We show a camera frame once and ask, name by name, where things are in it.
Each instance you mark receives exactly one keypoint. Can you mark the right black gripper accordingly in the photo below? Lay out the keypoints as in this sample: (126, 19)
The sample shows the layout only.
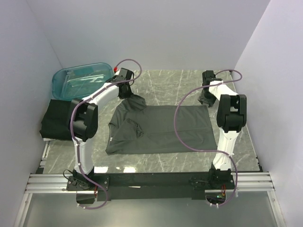
(209, 101)

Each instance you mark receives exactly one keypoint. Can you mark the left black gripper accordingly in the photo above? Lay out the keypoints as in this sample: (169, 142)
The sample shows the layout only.
(129, 94)

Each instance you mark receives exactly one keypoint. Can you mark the grey t-shirt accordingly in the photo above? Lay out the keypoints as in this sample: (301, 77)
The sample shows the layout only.
(138, 128)

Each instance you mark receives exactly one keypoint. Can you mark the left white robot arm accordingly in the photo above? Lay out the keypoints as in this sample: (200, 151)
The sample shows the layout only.
(84, 117)

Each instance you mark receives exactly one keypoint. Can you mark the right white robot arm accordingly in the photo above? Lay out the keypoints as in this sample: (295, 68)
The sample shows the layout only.
(231, 118)

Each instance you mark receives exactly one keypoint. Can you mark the teal plastic bin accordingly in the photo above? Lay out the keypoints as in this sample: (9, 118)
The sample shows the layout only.
(80, 81)

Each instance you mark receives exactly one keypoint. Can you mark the folded black t-shirt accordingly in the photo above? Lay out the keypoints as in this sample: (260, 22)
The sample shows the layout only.
(54, 124)

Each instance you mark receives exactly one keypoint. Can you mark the black base beam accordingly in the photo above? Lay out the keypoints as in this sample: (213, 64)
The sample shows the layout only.
(123, 186)

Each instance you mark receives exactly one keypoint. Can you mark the aluminium frame rail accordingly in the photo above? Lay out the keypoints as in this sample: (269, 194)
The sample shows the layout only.
(56, 183)

